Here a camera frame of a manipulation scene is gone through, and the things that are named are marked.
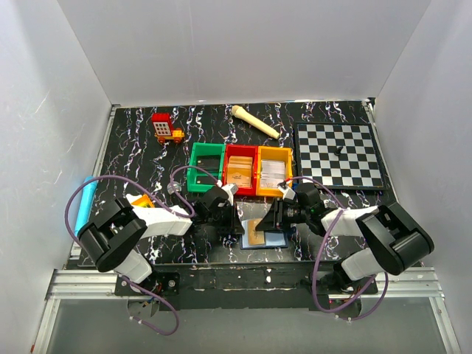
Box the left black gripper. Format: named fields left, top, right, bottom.
left=206, top=201, right=245, bottom=235

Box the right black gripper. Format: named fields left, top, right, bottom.
left=254, top=197, right=310, bottom=233

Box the navy blue card holder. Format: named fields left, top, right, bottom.
left=240, top=219, right=288, bottom=250

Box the brown orange card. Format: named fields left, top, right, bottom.
left=247, top=218, right=266, bottom=246

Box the white gold VIP card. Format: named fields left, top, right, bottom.
left=260, top=173, right=285, bottom=189

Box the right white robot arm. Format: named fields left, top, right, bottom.
left=255, top=182, right=434, bottom=294

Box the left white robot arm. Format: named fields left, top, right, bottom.
left=77, top=184, right=244, bottom=295

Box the orange plastic bin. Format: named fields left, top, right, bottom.
left=256, top=146, right=293, bottom=198

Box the red plastic bin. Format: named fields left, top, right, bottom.
left=222, top=145, right=258, bottom=196

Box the black handheld microphone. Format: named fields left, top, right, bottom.
left=167, top=181, right=181, bottom=195

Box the green plastic bin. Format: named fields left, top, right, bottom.
left=187, top=142, right=226, bottom=193

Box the black white chessboard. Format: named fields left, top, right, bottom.
left=294, top=122, right=386, bottom=190

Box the black chess piece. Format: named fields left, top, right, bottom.
left=334, top=146, right=344, bottom=156

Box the green yellow toy block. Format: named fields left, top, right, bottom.
left=131, top=195, right=155, bottom=208

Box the cream wooden pestle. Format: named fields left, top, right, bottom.
left=231, top=105, right=280, bottom=139

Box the red toy block truck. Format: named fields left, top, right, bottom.
left=151, top=113, right=184, bottom=145

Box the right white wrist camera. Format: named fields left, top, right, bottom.
left=277, top=181, right=296, bottom=201

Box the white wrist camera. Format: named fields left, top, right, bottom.
left=277, top=181, right=296, bottom=201
left=216, top=180, right=238, bottom=205

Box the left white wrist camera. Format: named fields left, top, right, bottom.
left=216, top=180, right=238, bottom=205

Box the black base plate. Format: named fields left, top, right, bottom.
left=116, top=260, right=381, bottom=313

